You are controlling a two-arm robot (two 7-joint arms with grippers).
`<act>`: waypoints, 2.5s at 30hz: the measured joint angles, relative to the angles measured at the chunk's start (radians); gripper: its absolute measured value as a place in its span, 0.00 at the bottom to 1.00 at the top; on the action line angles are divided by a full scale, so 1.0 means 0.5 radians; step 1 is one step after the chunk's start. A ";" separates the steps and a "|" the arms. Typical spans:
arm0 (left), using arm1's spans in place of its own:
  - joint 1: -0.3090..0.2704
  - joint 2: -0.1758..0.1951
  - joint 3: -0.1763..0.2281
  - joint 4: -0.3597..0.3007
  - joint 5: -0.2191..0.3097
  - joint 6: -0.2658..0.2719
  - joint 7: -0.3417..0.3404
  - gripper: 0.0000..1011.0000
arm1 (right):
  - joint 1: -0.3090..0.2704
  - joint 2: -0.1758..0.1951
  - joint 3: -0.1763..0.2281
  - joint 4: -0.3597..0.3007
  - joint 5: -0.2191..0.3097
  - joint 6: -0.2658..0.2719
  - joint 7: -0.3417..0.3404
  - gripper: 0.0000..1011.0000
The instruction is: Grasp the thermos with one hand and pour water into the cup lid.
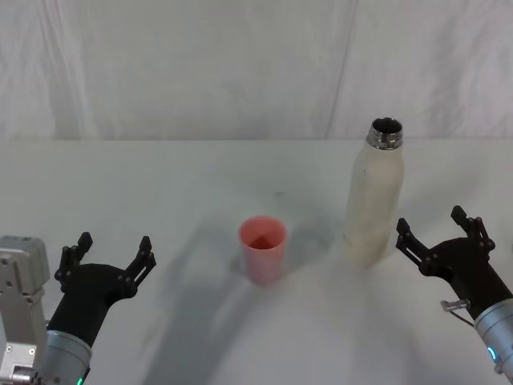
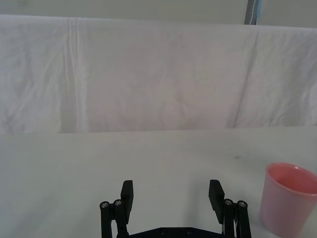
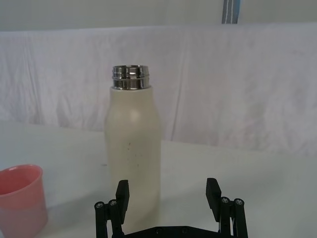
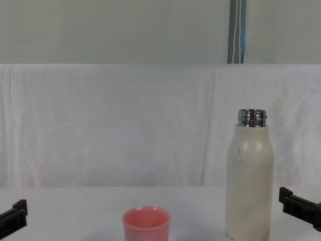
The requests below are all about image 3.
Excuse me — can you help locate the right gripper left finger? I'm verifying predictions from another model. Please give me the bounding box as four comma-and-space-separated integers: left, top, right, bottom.
94, 179, 131, 238

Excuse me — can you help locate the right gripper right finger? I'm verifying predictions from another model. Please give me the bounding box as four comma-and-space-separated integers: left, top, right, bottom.
206, 178, 249, 238

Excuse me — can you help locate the white table cloth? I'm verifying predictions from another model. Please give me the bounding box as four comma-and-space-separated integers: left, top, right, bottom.
0, 118, 317, 238

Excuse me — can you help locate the cream vacuum bottle steel neck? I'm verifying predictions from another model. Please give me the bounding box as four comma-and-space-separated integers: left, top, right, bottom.
104, 64, 163, 233

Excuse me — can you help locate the pink plastic cup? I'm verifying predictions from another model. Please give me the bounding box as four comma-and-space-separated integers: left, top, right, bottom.
0, 163, 49, 238

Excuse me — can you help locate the white curtain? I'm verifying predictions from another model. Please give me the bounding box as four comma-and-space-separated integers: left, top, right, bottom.
0, 24, 317, 158

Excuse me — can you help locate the grey striped post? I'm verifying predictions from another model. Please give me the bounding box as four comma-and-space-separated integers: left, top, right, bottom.
221, 0, 242, 25

